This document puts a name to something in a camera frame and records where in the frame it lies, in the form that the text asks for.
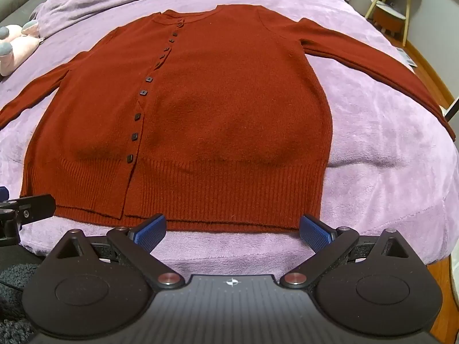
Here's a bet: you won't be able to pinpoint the red knit button cardigan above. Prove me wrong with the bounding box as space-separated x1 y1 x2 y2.
1 5 442 232

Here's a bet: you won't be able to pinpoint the brown round stool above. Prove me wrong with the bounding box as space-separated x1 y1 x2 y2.
373 2 406 36

